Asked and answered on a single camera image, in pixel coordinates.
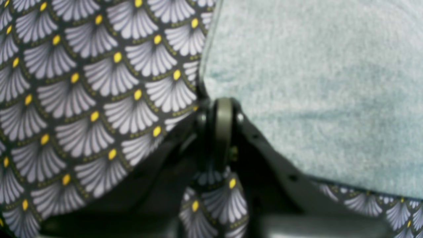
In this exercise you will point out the fan-patterned tablecloth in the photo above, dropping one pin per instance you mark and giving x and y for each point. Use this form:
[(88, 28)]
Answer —
[(91, 88)]

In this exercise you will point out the grey T-shirt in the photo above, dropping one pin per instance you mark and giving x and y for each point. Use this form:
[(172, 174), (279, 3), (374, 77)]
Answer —
[(334, 85)]

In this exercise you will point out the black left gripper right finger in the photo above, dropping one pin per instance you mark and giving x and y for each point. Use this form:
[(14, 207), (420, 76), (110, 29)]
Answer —
[(282, 201)]

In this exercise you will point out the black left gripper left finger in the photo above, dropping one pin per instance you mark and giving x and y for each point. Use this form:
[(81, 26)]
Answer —
[(146, 203)]

